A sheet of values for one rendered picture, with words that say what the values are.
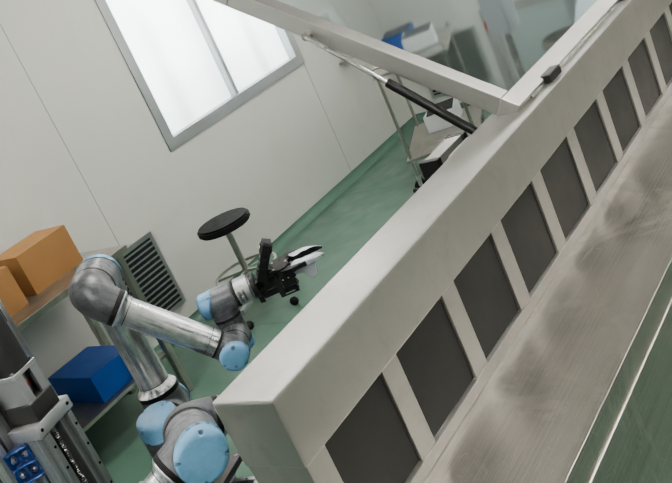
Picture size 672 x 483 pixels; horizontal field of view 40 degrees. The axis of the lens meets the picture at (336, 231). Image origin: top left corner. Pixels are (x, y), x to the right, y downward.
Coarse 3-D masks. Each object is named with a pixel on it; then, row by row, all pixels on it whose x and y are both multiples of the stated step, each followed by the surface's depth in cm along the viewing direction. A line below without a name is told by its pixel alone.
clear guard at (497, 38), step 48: (288, 0) 155; (336, 0) 157; (384, 0) 160; (432, 0) 163; (480, 0) 166; (528, 0) 169; (576, 0) 172; (432, 48) 148; (480, 48) 151; (528, 48) 153
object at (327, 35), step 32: (224, 0) 153; (256, 0) 150; (608, 0) 171; (320, 32) 147; (352, 32) 146; (576, 32) 158; (352, 64) 145; (384, 64) 144; (416, 64) 141; (544, 64) 147; (416, 96) 142; (480, 96) 138; (512, 96) 137
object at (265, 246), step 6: (264, 240) 244; (270, 240) 245; (264, 246) 242; (270, 246) 242; (264, 252) 243; (270, 252) 243; (258, 258) 248; (264, 258) 243; (258, 264) 246; (264, 264) 244; (258, 270) 245; (264, 270) 245; (258, 276) 246; (264, 276) 246
